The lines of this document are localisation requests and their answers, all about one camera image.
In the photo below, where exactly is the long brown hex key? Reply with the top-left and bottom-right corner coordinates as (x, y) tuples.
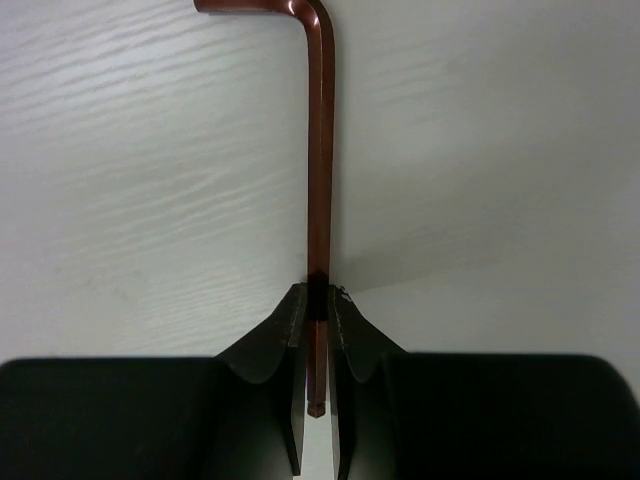
(194, 0), (336, 418)

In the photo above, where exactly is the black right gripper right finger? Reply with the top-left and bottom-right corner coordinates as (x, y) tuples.
(327, 287), (639, 479)

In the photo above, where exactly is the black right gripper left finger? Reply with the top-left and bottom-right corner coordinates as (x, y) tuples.
(1, 283), (306, 479)

